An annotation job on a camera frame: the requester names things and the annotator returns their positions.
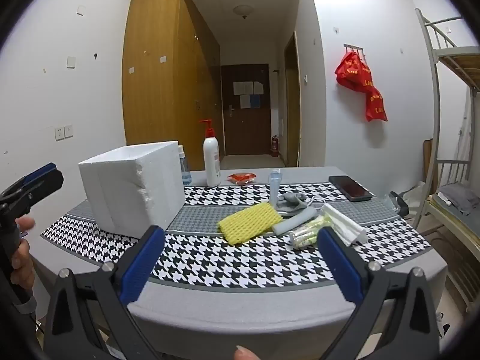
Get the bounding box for grey houndstooth tablecloth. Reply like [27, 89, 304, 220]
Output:
[28, 165, 449, 360]

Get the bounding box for red snack packet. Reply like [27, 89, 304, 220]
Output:
[227, 172, 257, 184]

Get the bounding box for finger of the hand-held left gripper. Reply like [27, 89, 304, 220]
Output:
[23, 163, 58, 182]
[0, 169, 64, 214]

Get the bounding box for white foam strip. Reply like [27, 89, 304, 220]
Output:
[322, 203, 367, 247]

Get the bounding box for wooden side door frame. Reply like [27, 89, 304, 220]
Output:
[284, 32, 302, 167]

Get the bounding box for person's left hand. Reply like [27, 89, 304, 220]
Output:
[10, 215, 37, 291]

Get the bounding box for white foam box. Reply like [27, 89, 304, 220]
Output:
[78, 141, 185, 239]

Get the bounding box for grey sock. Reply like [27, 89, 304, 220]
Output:
[275, 192, 313, 214]

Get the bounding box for grey folded cloth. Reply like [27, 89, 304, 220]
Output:
[439, 183, 480, 214]

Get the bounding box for grey foam tube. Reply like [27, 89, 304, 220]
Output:
[272, 207, 318, 236]

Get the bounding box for black plastic object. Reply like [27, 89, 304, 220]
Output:
[390, 191, 409, 218]

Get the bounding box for clear plastic tube bottle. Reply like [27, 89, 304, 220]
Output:
[268, 169, 283, 209]

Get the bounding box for black smartphone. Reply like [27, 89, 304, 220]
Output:
[328, 175, 373, 202]

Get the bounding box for red plastic bag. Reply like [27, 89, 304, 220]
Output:
[364, 86, 389, 122]
[335, 49, 373, 92]

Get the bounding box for metal bunk bed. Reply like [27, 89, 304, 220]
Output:
[414, 7, 480, 308]

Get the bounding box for yellow foam net sleeve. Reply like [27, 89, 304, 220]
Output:
[217, 202, 284, 247]

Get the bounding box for wooden boards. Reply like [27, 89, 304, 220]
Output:
[424, 139, 439, 192]

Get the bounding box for person's right hand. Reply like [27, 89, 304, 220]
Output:
[234, 346, 260, 360]

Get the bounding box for small clear blue bottle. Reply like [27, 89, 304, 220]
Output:
[177, 145, 193, 185]

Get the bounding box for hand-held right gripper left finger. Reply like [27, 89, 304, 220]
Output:
[43, 225, 177, 360]

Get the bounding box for green and white packet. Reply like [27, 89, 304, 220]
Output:
[289, 215, 334, 250]

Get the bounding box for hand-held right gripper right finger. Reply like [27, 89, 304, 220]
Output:
[317, 227, 441, 360]

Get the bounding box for white pump lotion bottle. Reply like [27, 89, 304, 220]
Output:
[199, 119, 222, 187]

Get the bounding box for dark brown door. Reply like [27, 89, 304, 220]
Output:
[220, 64, 271, 156]

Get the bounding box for round ceiling lamp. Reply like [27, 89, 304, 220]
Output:
[232, 5, 256, 20]

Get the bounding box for wooden wardrobe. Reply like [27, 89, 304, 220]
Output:
[122, 0, 222, 167]

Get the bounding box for white plastic bag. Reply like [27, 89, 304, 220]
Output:
[405, 182, 428, 226]

